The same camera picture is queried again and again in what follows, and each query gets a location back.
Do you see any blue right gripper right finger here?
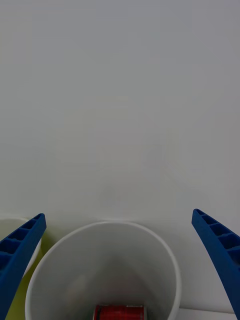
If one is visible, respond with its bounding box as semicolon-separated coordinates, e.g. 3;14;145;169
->
191;208;240;320

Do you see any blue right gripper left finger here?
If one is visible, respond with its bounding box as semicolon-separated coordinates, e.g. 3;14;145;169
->
0;212;47;320

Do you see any red drink can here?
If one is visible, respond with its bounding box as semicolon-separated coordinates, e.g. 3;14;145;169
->
93;304;146;320

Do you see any yellow-green plastic waste bin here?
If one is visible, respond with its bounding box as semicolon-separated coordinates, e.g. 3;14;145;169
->
0;217;55;320

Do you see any grey plastic waste bin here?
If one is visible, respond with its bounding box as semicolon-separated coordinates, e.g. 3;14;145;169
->
24;220;182;320

